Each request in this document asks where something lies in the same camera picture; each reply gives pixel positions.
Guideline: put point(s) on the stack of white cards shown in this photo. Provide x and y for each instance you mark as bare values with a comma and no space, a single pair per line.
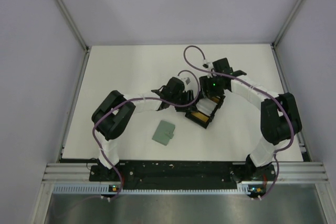
206,106

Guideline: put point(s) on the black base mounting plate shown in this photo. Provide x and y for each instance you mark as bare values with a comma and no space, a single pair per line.
176,175

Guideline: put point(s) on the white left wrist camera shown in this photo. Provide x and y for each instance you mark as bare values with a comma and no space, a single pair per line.
186,84

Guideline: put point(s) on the grey slotted cable duct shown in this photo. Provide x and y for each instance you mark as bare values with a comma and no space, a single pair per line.
94,189

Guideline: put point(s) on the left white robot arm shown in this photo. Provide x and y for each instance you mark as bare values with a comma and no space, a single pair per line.
114,113

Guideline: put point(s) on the aluminium front frame rail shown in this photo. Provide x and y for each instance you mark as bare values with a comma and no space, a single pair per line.
289,173

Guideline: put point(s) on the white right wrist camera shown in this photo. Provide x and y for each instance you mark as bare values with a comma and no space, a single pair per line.
208,65

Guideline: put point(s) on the black card box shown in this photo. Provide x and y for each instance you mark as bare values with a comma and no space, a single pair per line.
200,118

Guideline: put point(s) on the left aluminium corner post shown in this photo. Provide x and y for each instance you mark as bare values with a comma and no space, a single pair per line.
71,24

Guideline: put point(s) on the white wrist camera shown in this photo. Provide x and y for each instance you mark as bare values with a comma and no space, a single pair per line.
186,84
208,65

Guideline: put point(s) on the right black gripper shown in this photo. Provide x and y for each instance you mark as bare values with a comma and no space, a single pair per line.
205,82

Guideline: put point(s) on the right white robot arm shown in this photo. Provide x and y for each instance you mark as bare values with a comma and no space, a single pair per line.
279,116

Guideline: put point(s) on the green card holder wallet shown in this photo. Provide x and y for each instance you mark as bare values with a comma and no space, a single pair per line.
164,132

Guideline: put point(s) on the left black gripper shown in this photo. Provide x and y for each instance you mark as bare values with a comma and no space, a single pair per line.
188,96

